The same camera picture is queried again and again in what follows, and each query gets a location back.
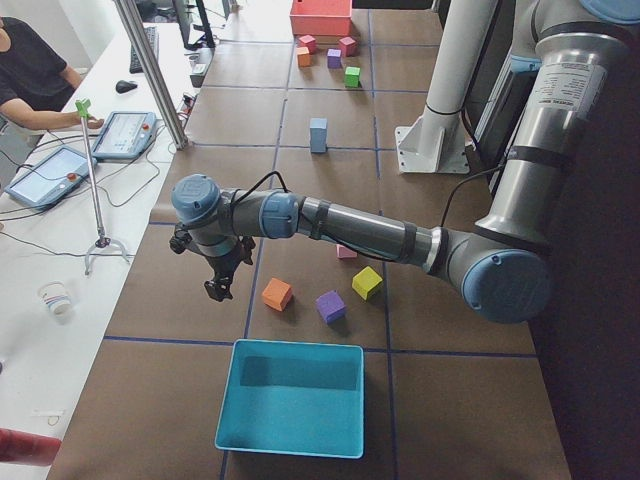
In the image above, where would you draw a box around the teal plastic bin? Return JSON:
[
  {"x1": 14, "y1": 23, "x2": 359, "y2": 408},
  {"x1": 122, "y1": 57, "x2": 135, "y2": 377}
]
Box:
[{"x1": 214, "y1": 339, "x2": 365, "y2": 459}]

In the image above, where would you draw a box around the left purple foam block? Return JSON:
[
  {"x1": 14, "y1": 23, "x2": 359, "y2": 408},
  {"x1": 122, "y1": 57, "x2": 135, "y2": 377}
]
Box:
[{"x1": 315, "y1": 290, "x2": 346, "y2": 324}]

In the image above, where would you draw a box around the orange foam block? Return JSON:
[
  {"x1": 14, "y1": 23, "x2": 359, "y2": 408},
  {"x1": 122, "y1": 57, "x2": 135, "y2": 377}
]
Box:
[
  {"x1": 296, "y1": 47, "x2": 312, "y2": 68},
  {"x1": 261, "y1": 277, "x2": 293, "y2": 312}
]

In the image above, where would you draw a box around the black keyboard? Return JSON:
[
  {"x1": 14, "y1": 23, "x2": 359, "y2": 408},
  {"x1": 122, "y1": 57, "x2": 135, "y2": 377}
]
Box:
[{"x1": 128, "y1": 25, "x2": 160, "y2": 75}]

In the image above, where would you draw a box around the paper cup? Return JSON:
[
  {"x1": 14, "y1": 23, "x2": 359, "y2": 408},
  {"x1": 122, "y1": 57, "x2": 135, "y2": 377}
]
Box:
[{"x1": 38, "y1": 281, "x2": 71, "y2": 316}]

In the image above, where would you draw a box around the far teach pendant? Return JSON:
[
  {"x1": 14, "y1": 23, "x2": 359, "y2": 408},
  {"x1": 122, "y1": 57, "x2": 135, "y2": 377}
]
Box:
[{"x1": 92, "y1": 111, "x2": 157, "y2": 162}]

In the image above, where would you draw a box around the purple foam block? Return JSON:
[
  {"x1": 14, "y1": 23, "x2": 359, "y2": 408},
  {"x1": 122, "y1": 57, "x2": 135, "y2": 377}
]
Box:
[
  {"x1": 315, "y1": 290, "x2": 346, "y2": 324},
  {"x1": 326, "y1": 48, "x2": 342, "y2": 69}
]

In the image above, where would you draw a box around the light blue block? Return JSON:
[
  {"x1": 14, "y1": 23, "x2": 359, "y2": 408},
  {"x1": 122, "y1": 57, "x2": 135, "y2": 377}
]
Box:
[
  {"x1": 309, "y1": 117, "x2": 328, "y2": 138},
  {"x1": 310, "y1": 135, "x2": 327, "y2": 154}
]

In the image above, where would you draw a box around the pink plastic tray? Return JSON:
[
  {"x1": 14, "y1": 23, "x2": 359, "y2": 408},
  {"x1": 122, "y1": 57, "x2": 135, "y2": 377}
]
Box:
[{"x1": 289, "y1": 0, "x2": 352, "y2": 36}]

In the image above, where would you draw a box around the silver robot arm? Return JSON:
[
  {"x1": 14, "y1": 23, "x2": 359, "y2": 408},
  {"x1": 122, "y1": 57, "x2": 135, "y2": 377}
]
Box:
[{"x1": 170, "y1": 1, "x2": 639, "y2": 323}]

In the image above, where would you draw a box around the green handled reacher stick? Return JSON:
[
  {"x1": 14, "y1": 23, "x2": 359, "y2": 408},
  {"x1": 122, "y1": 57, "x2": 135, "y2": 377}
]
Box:
[{"x1": 75, "y1": 99, "x2": 130, "y2": 276}]

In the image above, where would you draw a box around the aluminium frame post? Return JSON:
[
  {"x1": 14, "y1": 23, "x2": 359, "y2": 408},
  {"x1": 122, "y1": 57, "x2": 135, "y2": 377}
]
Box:
[{"x1": 114, "y1": 0, "x2": 188, "y2": 151}]

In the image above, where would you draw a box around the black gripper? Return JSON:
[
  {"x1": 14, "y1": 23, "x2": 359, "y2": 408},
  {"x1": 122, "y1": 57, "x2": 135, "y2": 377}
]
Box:
[{"x1": 197, "y1": 237, "x2": 256, "y2": 301}]

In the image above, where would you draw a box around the pink foam block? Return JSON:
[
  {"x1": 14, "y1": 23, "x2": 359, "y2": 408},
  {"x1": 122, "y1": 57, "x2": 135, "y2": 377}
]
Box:
[{"x1": 336, "y1": 245, "x2": 358, "y2": 260}]

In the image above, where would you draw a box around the person in black shirt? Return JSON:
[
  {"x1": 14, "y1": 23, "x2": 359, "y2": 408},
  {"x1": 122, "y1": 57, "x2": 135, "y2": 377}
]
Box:
[{"x1": 1, "y1": 17, "x2": 83, "y2": 130}]

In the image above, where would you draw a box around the yellow foam block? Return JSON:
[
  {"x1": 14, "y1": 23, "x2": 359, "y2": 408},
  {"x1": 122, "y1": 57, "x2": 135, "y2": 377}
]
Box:
[{"x1": 352, "y1": 266, "x2": 383, "y2": 301}]

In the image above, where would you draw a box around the dark red foam block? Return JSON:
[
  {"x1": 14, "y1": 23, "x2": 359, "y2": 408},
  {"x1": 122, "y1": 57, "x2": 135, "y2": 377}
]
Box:
[{"x1": 338, "y1": 36, "x2": 358, "y2": 58}]

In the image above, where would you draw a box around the red cylinder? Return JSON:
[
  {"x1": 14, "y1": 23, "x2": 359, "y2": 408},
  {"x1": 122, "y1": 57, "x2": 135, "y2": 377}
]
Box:
[{"x1": 1, "y1": 428, "x2": 61, "y2": 466}]

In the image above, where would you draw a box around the right purple foam block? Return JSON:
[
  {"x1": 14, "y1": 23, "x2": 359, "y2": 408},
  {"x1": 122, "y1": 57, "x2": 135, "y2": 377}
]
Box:
[{"x1": 326, "y1": 48, "x2": 342, "y2": 69}]

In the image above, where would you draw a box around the near teach pendant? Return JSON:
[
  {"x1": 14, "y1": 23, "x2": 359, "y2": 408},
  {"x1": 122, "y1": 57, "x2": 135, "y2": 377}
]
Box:
[{"x1": 4, "y1": 146, "x2": 89, "y2": 209}]

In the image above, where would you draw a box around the teach pendant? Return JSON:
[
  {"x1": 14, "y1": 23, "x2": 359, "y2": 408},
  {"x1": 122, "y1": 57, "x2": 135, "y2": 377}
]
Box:
[
  {"x1": 4, "y1": 146, "x2": 89, "y2": 209},
  {"x1": 92, "y1": 111, "x2": 157, "y2": 162}
]

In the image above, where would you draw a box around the left orange foam block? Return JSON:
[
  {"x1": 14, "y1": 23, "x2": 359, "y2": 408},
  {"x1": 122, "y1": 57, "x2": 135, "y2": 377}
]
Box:
[{"x1": 261, "y1": 277, "x2": 293, "y2": 312}]

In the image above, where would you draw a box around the black computer mouse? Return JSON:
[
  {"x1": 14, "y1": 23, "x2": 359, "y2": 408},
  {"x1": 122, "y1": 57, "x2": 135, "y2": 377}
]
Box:
[{"x1": 115, "y1": 80, "x2": 138, "y2": 94}]

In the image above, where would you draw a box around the green foam block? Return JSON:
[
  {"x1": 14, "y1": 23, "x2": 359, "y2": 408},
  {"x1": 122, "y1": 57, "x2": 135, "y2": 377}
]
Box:
[{"x1": 343, "y1": 66, "x2": 361, "y2": 88}]

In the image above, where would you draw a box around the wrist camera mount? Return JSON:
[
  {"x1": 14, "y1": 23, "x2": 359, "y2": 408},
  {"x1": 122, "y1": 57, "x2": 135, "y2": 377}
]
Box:
[{"x1": 169, "y1": 224, "x2": 193, "y2": 254}]

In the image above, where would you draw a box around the right orange foam block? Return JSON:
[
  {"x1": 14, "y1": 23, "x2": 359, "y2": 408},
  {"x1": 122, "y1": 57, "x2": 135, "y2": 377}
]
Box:
[{"x1": 296, "y1": 47, "x2": 312, "y2": 68}]

